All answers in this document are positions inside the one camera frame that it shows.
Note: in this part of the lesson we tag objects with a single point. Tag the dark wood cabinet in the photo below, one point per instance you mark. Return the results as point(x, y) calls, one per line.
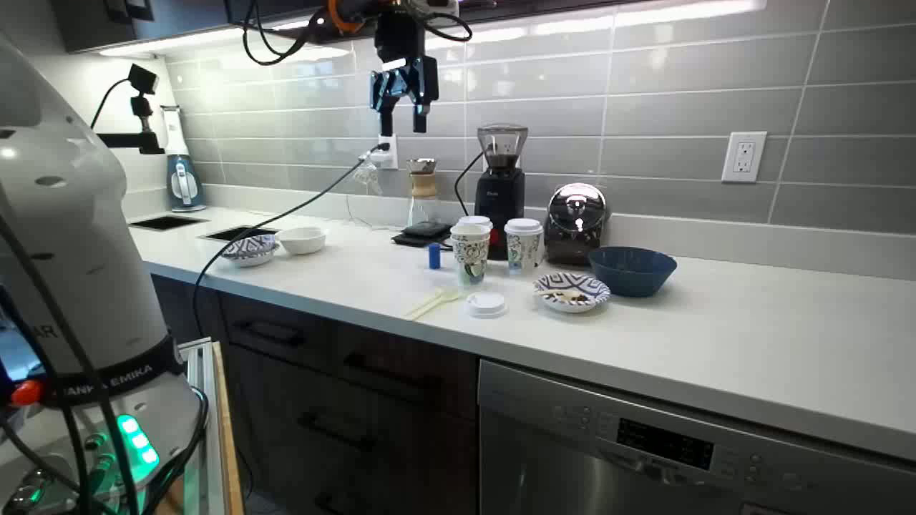
point(361, 418)

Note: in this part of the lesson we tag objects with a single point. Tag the dark upper cabinet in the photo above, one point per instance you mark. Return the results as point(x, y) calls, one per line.
point(144, 18)

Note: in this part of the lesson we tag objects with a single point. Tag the black coffee grinder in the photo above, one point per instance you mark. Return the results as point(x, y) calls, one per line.
point(500, 191)

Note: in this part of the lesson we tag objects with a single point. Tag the patterned paper cup with lid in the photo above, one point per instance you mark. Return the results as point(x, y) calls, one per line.
point(473, 221)
point(525, 248)

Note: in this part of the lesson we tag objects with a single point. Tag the cream plastic fork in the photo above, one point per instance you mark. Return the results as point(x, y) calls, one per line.
point(443, 301)

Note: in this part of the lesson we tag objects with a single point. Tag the white bowl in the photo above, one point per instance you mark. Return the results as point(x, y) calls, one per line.
point(306, 241)

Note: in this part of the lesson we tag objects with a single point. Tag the cream plastic spoon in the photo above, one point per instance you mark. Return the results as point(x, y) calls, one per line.
point(430, 305)

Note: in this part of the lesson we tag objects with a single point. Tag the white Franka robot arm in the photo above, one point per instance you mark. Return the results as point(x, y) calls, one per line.
point(68, 240)

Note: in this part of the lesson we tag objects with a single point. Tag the white wall outlet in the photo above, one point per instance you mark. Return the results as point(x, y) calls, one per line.
point(390, 145)
point(742, 155)

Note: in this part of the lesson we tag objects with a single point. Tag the small blue patterned bowl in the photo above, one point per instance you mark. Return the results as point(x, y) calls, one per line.
point(251, 251)

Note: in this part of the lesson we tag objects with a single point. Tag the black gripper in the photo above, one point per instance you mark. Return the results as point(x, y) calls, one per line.
point(406, 81)

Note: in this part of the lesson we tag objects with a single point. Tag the white teal soap dispenser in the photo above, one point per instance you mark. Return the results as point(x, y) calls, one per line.
point(181, 177)

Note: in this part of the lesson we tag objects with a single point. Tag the blue plastic cylinder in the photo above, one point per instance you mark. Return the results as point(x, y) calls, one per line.
point(437, 257)

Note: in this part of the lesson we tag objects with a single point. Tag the black kitchen scale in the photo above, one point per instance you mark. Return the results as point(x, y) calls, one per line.
point(421, 232)

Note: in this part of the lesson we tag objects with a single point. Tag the dark blue bowl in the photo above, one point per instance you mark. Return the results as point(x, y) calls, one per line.
point(632, 271)

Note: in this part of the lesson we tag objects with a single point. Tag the patterned paper cup without lid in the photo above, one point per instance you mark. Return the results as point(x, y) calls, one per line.
point(472, 263)

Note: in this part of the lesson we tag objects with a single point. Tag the glass carafe wooden collar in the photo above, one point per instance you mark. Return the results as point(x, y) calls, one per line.
point(424, 197)

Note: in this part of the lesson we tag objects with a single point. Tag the white power adapter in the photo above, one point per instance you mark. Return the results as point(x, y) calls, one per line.
point(376, 155)

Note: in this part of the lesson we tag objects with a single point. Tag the blue patterned plate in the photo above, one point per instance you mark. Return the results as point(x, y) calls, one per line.
point(573, 290)

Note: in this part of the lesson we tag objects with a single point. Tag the black camera on stand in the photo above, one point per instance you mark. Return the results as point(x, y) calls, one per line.
point(144, 105)

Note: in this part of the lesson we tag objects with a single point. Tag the white plastic cup lid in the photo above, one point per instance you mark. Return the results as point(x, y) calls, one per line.
point(487, 305)

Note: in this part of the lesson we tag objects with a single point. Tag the stainless steel dishwasher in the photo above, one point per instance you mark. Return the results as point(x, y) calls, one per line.
point(696, 447)

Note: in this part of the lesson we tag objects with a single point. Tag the white leaning board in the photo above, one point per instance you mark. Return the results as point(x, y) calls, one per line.
point(215, 430)

